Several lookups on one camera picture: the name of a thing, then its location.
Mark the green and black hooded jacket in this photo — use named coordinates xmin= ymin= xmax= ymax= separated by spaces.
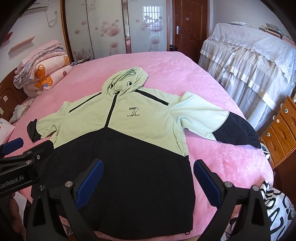
xmin=27 ymin=67 xmax=260 ymax=240

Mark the white embroidered pillow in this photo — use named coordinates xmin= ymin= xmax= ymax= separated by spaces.
xmin=0 ymin=118 xmax=15 ymax=145

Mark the black and white patterned cloth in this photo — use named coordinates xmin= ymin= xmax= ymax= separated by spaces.
xmin=221 ymin=180 xmax=295 ymax=240

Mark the wooden headboard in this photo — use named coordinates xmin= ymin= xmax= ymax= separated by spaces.
xmin=0 ymin=69 xmax=28 ymax=121

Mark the folded striped purple quilt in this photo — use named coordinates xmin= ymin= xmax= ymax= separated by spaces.
xmin=13 ymin=40 xmax=66 ymax=89

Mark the folded pink bear quilt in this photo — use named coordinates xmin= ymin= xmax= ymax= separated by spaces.
xmin=23 ymin=54 xmax=73 ymax=98

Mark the wooden drawer cabinet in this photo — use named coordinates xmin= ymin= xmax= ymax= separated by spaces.
xmin=261 ymin=96 xmax=296 ymax=203

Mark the floral sliding wardrobe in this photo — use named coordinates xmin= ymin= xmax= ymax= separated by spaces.
xmin=61 ymin=0 xmax=169 ymax=61

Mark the white air conditioner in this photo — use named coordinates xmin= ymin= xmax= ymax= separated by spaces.
xmin=27 ymin=0 xmax=51 ymax=11

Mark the lace-covered furniture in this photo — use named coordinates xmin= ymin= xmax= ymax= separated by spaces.
xmin=199 ymin=23 xmax=295 ymax=130

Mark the pink bed blanket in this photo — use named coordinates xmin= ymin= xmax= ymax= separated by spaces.
xmin=11 ymin=52 xmax=273 ymax=240

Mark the brown wooden door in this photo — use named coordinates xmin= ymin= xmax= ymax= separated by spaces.
xmin=173 ymin=0 xmax=208 ymax=63

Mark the pink wall shelf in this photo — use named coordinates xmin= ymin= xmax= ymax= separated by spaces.
xmin=8 ymin=36 xmax=36 ymax=54

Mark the red wall shelf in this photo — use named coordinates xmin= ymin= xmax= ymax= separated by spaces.
xmin=2 ymin=32 xmax=13 ymax=43

